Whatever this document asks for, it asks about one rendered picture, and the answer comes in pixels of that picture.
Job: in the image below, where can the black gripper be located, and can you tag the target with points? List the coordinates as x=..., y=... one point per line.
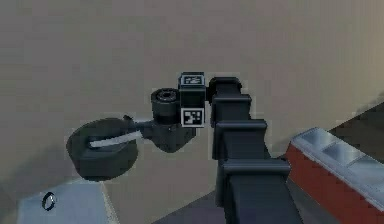
x=165, y=116

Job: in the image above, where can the dark grey bowl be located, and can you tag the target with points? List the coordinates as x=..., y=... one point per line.
x=101, y=150

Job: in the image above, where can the red cabinet with grey top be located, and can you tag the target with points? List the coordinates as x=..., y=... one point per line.
x=336, y=176

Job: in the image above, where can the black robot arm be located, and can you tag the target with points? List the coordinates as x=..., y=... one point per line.
x=248, y=156

